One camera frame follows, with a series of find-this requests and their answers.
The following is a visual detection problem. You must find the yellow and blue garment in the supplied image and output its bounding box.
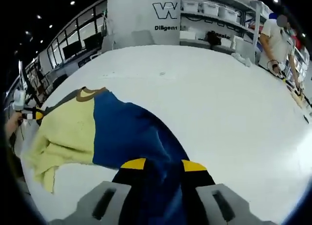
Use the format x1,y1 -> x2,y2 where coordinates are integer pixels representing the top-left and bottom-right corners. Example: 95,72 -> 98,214
23,86 -> 193,225

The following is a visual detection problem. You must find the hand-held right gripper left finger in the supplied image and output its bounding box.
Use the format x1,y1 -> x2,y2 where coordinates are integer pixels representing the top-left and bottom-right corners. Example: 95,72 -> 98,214
48,158 -> 147,225

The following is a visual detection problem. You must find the white crumpled cloth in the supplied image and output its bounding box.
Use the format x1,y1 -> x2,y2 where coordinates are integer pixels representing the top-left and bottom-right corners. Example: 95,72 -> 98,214
231,52 -> 252,67

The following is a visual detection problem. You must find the black bag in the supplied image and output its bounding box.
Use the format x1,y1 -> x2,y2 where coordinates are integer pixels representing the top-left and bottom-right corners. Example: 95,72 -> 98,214
206,31 -> 221,50

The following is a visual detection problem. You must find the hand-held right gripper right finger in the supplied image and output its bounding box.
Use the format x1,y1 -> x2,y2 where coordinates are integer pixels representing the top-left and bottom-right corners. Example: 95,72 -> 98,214
181,159 -> 278,225

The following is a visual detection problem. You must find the grey metal shelving rack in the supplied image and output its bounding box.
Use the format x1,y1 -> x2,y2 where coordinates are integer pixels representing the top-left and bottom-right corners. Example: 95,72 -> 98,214
180,0 -> 276,62

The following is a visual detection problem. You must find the white storage bin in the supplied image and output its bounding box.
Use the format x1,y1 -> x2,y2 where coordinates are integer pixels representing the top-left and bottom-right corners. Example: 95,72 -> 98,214
218,5 -> 238,22
182,0 -> 202,13
202,2 -> 219,16

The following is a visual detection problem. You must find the grey office chair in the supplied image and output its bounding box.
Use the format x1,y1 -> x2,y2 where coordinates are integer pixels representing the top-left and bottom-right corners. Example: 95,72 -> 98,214
131,30 -> 156,47

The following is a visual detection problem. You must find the black computer monitor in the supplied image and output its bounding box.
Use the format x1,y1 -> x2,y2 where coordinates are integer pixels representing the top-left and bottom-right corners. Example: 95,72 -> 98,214
83,32 -> 102,50
62,43 -> 80,61

